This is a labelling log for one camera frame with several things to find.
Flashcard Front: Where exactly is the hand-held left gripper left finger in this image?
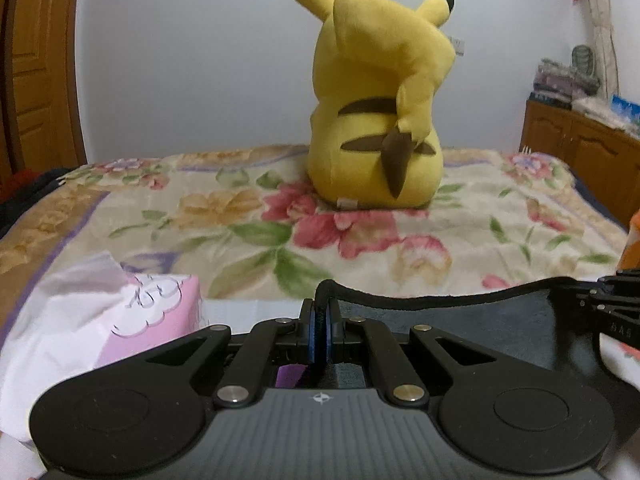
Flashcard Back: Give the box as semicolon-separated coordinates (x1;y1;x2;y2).
144;299;319;407

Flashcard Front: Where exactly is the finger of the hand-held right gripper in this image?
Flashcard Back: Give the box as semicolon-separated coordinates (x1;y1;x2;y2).
547;280;640;314
597;269;640;294

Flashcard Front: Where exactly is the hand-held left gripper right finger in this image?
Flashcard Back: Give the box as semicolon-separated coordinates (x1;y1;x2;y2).
324;299;502;406

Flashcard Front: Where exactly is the dark grey towel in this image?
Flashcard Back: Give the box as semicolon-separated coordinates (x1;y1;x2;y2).
314;276;633;441

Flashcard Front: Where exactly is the orange object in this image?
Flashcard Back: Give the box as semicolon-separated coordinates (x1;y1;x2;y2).
619;209;640;272

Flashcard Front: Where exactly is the wooden cabinet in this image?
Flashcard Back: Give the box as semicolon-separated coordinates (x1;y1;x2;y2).
520;99;640;227

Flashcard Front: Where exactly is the floral blanket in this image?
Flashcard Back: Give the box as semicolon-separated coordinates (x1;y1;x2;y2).
0;144;632;361

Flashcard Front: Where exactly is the pink tissue pack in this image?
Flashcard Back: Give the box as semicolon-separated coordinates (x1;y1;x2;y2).
0;272;207;480

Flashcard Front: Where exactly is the blue and white packet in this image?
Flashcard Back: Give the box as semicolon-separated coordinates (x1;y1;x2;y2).
610;94;640;137

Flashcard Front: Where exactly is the white folded cloth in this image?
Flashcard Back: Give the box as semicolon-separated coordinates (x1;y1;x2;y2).
571;95;622;122

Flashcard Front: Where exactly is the stack of folded clothes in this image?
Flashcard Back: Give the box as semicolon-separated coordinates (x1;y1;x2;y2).
529;45;601;110

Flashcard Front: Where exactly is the yellow plush toy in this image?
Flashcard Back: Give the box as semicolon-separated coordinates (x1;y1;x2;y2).
282;0;457;211

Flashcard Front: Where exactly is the white tissue sheet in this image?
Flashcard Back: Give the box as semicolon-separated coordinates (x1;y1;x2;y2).
27;251;127;313

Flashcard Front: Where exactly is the patterned curtain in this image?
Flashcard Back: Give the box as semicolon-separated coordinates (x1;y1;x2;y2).
559;0;629;102

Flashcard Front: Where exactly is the dark cloth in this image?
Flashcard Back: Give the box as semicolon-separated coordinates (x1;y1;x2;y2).
0;167;77;241

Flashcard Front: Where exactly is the wooden door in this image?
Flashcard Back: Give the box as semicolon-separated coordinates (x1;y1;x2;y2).
0;0;90;183

